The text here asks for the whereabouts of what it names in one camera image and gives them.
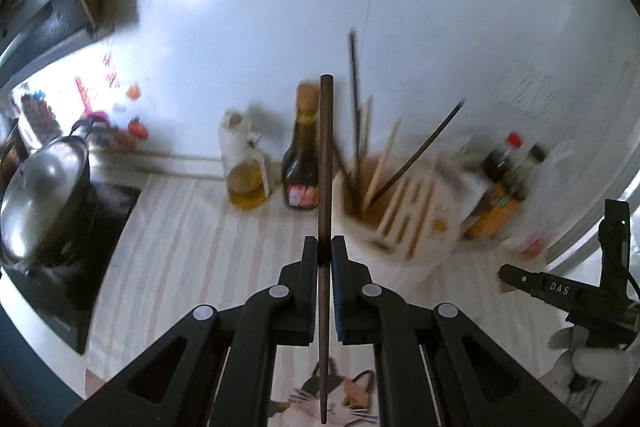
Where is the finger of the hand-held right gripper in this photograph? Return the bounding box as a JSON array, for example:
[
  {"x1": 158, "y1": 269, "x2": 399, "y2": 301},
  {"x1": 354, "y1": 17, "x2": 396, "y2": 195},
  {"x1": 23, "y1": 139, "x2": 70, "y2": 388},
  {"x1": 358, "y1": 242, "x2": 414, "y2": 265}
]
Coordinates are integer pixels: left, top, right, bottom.
[{"x1": 496, "y1": 263, "x2": 602, "y2": 309}]

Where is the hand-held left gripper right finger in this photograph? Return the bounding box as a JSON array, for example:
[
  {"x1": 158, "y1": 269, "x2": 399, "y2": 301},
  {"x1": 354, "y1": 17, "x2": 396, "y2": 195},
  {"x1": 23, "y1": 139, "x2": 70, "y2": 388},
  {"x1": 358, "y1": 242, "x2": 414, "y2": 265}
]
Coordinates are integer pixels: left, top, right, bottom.
[{"x1": 330, "y1": 234, "x2": 583, "y2": 427}]

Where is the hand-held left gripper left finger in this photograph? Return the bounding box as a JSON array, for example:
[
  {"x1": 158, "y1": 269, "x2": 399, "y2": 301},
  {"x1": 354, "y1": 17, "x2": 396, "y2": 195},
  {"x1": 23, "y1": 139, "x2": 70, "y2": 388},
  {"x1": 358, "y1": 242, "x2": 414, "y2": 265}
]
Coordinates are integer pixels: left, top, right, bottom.
[{"x1": 61, "y1": 234, "x2": 321, "y2": 427}]

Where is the white utensil holder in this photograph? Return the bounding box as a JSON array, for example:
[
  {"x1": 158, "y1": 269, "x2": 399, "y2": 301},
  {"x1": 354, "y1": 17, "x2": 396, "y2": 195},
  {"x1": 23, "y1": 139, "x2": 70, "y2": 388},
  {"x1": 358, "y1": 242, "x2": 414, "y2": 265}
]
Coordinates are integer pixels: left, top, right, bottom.
[{"x1": 341, "y1": 154, "x2": 467, "y2": 267}]

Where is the dark brown chopstick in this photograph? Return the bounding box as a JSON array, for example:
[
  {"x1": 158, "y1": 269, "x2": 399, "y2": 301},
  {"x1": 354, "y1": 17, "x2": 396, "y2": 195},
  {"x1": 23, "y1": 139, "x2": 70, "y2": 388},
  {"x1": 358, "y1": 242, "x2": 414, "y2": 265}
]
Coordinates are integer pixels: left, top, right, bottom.
[{"x1": 318, "y1": 74, "x2": 335, "y2": 424}]

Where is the light brown chopstick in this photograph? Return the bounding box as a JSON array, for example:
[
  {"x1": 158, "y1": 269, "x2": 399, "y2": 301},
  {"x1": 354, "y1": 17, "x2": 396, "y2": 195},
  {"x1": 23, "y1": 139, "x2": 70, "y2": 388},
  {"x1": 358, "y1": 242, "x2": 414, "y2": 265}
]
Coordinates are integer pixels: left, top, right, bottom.
[{"x1": 359, "y1": 97, "x2": 374, "y2": 180}]

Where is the person's right hand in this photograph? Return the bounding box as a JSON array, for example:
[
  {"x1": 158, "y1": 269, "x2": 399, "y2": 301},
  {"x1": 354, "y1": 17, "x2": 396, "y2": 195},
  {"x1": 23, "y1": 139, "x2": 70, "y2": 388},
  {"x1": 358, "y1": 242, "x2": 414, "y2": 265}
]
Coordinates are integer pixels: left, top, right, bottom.
[{"x1": 547, "y1": 324, "x2": 637, "y2": 409}]

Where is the striped cat-print mat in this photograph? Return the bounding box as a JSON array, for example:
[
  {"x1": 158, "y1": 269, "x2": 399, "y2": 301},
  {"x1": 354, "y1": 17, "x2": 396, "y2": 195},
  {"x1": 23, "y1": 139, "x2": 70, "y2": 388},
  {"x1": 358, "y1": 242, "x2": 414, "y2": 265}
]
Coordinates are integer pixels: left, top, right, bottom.
[{"x1": 85, "y1": 174, "x2": 568, "y2": 427}]

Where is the yellow cooking oil bottle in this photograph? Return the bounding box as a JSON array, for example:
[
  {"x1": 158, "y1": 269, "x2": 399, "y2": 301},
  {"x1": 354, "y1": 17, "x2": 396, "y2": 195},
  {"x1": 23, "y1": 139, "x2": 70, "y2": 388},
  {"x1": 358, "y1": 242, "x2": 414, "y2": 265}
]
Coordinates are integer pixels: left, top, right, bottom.
[{"x1": 227, "y1": 132, "x2": 273, "y2": 212}]

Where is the dark sauce bottle red label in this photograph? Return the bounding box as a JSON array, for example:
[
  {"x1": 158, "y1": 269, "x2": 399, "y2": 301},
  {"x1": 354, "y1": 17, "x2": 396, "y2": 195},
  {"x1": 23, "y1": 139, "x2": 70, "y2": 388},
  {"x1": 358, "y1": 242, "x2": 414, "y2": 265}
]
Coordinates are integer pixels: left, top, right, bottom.
[{"x1": 281, "y1": 83, "x2": 321, "y2": 210}]

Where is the white jar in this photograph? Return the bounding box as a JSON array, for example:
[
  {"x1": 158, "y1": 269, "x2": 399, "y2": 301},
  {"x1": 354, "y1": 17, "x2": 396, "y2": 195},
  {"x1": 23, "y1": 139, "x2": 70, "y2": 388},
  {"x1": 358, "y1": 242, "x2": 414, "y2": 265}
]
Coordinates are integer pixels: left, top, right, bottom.
[{"x1": 218, "y1": 107, "x2": 256, "y2": 168}]

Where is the wok with steel lid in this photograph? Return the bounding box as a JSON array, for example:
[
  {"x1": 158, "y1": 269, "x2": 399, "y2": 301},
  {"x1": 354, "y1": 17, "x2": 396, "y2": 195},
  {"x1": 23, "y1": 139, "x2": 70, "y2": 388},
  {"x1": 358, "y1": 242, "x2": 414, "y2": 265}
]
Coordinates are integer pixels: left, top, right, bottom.
[{"x1": 0, "y1": 119, "x2": 93, "y2": 270}]

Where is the dark range hood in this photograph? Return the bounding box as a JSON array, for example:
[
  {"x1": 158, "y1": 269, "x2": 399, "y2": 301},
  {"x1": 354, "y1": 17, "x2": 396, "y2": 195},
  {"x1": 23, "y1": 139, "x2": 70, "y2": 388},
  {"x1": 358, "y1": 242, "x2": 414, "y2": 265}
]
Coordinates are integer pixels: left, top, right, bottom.
[{"x1": 0, "y1": 0, "x2": 117, "y2": 75}]

